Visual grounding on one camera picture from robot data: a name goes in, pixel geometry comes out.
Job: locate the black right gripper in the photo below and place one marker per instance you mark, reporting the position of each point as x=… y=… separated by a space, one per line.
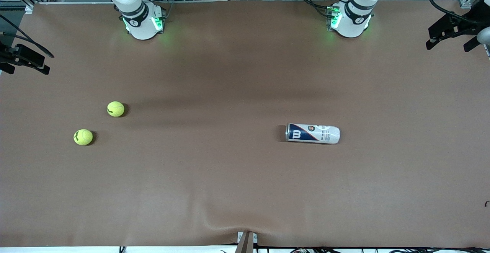
x=15 y=55

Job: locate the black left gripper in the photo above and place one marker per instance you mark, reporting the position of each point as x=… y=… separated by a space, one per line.
x=471 y=18

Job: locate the yellow Wilson tennis ball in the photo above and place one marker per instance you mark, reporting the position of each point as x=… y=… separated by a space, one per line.
x=115 y=108
x=83 y=137

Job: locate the Wilson tennis ball can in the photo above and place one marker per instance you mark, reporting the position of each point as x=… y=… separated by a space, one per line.
x=312 y=133

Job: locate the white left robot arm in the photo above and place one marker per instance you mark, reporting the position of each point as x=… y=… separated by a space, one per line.
x=350 y=25

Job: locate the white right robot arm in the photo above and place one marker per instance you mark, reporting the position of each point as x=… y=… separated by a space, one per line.
x=139 y=27

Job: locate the brown table mat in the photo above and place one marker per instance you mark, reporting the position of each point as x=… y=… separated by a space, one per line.
x=245 y=73

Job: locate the aluminium camera mount post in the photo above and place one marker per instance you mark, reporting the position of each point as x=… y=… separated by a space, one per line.
x=247 y=243

